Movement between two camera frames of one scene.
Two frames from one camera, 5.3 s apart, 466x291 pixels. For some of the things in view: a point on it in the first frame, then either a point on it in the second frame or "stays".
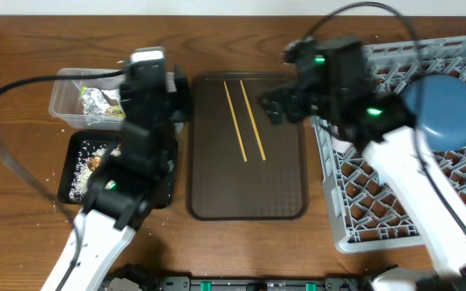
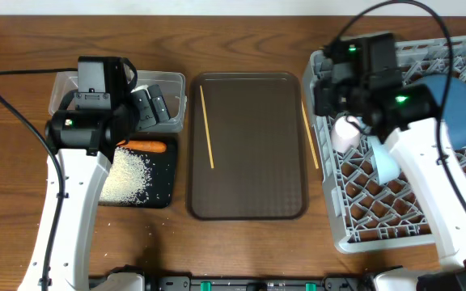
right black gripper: [294, 103] → [323, 98]
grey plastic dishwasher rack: [367, 213] stays
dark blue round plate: [449, 111] stays
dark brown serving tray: [241, 166] stays
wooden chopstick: [253, 123] → [304, 113]
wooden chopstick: [235, 120] → [206, 128]
